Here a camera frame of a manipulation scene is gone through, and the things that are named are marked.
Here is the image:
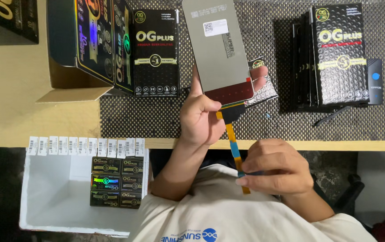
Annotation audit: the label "person's right hand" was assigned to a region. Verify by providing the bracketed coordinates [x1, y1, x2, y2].
[235, 138, 314, 199]

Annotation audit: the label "person's left hand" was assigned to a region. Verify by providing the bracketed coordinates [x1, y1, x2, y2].
[178, 65, 269, 148]

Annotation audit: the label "phone display panel with flex cable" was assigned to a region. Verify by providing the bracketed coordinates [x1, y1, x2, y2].
[181, 0, 255, 195]

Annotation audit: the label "black mesh anti-slip mat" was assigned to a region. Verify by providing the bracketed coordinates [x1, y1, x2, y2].
[99, 0, 385, 142]

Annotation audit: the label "person's white t-shirt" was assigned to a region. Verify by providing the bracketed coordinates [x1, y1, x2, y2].
[128, 163, 378, 242]

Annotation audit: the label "black chair base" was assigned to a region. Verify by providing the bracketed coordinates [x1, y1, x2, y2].
[312, 173, 366, 210]

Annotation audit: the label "upright black display box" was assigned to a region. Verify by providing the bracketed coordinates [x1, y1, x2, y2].
[132, 9, 180, 97]

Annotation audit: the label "black tweezers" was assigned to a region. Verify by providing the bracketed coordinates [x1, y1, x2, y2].
[314, 106, 351, 127]

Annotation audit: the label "single black bubble pouch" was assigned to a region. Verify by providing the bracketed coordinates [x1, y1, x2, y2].
[246, 56, 279, 109]

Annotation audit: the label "stack of small black boxes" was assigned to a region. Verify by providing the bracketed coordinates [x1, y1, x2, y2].
[90, 156, 145, 209]

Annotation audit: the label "row of white barcode labels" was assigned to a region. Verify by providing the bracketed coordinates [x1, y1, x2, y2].
[27, 136, 145, 159]

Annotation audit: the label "stack of black bubble pouches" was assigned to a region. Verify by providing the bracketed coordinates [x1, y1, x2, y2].
[291, 3, 370, 112]

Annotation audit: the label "black device with blue button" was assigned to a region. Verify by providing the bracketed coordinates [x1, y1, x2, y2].
[366, 58, 384, 106]

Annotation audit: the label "open carton with black print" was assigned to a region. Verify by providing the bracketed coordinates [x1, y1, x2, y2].
[36, 0, 135, 104]

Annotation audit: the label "white foam box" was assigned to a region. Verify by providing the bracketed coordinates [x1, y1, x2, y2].
[19, 148, 150, 238]

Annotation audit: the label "large black cardboard box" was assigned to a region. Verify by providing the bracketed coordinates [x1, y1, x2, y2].
[0, 0, 39, 46]

